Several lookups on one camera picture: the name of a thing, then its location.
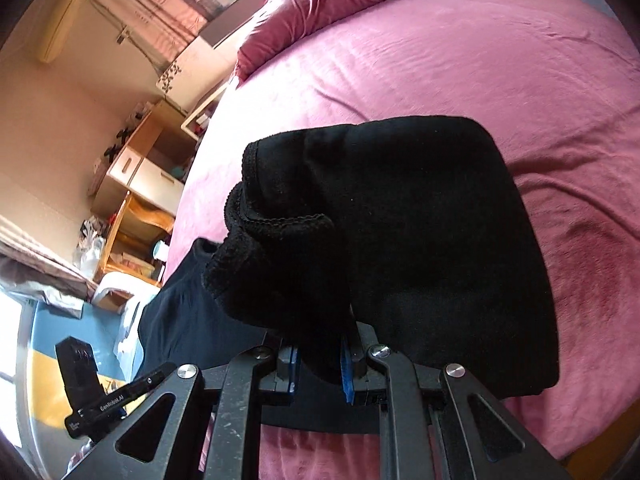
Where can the clear plastic bag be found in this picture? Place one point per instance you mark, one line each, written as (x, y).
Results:
(92, 250)

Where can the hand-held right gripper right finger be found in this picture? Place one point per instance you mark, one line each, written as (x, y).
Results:
(347, 372)

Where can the pink patterned window curtain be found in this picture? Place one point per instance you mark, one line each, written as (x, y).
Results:
(160, 15)

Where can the white chair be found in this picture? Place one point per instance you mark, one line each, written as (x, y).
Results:
(127, 305)

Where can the cream air conditioner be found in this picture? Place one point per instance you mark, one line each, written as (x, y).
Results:
(60, 27)

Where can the bed with pink sheet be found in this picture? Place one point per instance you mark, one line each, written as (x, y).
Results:
(400, 60)

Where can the wooden side table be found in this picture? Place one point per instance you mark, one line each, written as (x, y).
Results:
(135, 225)

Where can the white and green mug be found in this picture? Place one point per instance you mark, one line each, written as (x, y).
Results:
(159, 251)

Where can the white floral headboard panel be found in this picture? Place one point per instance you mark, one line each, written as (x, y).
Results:
(195, 70)

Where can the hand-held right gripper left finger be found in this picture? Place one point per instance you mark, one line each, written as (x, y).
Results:
(292, 367)

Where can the wooden desk with white cabinet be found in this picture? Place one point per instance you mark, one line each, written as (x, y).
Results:
(145, 175)

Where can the black pants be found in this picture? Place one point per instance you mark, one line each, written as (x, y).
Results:
(425, 235)

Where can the grey plastic sheet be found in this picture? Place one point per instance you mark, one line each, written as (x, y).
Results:
(45, 295)

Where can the pink patterned side curtain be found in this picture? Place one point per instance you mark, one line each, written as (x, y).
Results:
(30, 255)

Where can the grey headboard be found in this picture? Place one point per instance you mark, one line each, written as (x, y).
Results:
(230, 20)

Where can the dark red duvet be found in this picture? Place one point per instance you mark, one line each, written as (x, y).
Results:
(325, 5)

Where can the white power strip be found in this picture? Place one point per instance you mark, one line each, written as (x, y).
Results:
(121, 36)

